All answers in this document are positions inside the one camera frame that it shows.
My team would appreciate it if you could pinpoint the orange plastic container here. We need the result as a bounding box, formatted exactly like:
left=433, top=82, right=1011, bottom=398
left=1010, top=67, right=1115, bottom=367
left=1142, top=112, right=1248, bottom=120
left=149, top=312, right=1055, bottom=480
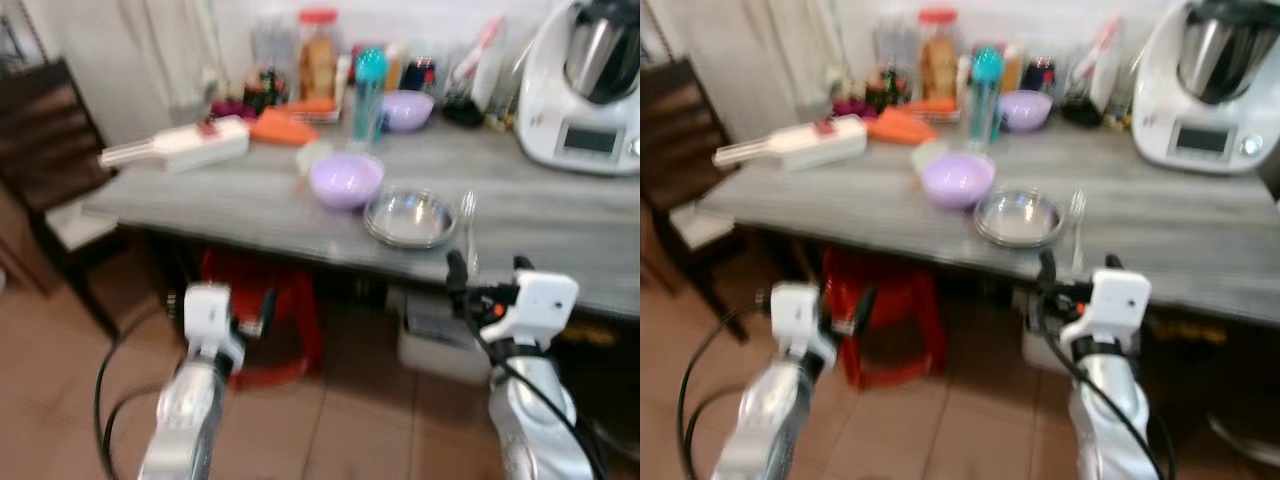
left=865, top=105, right=940, bottom=147
left=249, top=106, right=320, bottom=148

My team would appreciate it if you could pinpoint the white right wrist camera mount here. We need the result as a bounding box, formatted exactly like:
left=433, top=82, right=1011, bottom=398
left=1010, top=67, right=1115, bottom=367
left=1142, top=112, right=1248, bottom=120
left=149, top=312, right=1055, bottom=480
left=480, top=270, right=580, bottom=348
left=1059, top=269, right=1152, bottom=347

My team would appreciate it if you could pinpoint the white kitchen cooking machine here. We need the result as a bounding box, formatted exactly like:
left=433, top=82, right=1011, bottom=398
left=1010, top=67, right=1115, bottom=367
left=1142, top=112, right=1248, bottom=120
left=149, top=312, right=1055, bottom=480
left=1131, top=0, right=1280, bottom=175
left=514, top=0, right=641, bottom=177

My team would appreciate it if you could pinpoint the small purple plastic bowl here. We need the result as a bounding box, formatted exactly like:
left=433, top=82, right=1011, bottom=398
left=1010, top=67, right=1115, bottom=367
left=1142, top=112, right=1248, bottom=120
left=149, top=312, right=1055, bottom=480
left=997, top=89, right=1055, bottom=134
left=381, top=89, right=436, bottom=134

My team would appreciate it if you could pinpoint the red-lidded glass jar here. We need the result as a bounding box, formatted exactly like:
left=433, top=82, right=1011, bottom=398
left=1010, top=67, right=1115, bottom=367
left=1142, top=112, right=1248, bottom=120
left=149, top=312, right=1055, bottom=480
left=917, top=8, right=962, bottom=102
left=296, top=8, right=342, bottom=102

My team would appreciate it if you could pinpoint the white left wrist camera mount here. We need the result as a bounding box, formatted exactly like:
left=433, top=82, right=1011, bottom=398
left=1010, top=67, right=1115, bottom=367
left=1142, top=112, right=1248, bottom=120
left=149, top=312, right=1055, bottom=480
left=769, top=282, right=837, bottom=373
left=183, top=283, right=247, bottom=373

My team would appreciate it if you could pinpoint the small pale plastic cup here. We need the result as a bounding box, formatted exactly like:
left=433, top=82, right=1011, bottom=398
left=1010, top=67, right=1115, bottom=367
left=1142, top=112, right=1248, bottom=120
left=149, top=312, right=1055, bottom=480
left=911, top=138, right=947, bottom=177

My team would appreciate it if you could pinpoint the silver metal fork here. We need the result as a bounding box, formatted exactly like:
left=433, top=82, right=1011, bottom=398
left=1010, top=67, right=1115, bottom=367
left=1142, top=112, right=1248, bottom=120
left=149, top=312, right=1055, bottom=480
left=1067, top=189, right=1089, bottom=278
left=459, top=189, right=480, bottom=278

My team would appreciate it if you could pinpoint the white plastic storage box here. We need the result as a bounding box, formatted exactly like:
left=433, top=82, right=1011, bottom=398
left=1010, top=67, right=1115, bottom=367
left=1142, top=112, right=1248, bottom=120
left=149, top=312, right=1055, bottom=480
left=1020, top=290, right=1083, bottom=377
left=396, top=288, right=493, bottom=387

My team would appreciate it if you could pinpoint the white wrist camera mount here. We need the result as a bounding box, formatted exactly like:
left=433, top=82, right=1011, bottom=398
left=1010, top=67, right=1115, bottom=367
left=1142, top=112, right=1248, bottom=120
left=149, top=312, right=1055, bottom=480
left=1059, top=269, right=1152, bottom=347
left=480, top=270, right=580, bottom=348
left=769, top=282, right=837, bottom=373
left=183, top=283, right=247, bottom=373

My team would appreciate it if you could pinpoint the large purple plastic bowl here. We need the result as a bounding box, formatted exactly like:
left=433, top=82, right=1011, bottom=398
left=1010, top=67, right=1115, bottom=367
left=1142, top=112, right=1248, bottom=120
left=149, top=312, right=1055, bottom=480
left=309, top=152, right=386, bottom=212
left=920, top=152, right=998, bottom=212

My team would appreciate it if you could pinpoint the white and red carton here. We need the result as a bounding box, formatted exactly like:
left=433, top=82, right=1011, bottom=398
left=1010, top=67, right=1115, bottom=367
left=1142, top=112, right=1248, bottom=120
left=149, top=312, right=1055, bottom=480
left=1075, top=14, right=1125, bottom=109
left=454, top=14, right=507, bottom=111

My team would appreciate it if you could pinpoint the dark wooden chair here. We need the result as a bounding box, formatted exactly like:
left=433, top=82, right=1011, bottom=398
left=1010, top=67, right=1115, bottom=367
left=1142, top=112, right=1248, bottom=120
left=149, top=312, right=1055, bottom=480
left=640, top=56, right=749, bottom=343
left=0, top=58, right=123, bottom=336

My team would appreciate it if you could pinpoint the teal water bottle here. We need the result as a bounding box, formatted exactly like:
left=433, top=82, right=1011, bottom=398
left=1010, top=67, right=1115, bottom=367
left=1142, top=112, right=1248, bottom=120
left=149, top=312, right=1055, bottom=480
left=351, top=47, right=390, bottom=152
left=967, top=47, right=1005, bottom=152

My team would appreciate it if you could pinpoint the round steel plate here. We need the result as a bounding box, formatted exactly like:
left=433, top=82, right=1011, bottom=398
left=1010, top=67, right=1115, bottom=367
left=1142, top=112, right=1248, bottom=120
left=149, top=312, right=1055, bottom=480
left=362, top=186, right=459, bottom=250
left=973, top=186, right=1067, bottom=250

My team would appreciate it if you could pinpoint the red plastic stool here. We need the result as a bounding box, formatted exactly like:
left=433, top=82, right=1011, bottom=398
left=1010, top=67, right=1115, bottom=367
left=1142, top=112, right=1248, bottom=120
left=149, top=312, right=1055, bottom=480
left=199, top=248, right=324, bottom=389
left=819, top=248, right=947, bottom=391

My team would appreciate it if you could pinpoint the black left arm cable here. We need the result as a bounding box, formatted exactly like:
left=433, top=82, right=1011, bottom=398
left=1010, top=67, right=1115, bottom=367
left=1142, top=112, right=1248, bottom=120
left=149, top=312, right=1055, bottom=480
left=93, top=298, right=193, bottom=476
left=676, top=298, right=776, bottom=476

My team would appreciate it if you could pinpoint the white vegetable slicer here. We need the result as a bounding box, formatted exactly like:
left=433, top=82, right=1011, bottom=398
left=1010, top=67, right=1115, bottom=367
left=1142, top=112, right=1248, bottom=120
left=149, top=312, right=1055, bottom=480
left=711, top=114, right=869, bottom=172
left=99, top=116, right=252, bottom=174

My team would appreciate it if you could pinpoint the small black bowl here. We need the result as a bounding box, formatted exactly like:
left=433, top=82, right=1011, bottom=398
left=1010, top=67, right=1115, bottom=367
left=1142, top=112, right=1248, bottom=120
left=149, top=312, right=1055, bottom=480
left=1061, top=94, right=1105, bottom=128
left=442, top=95, right=487, bottom=129

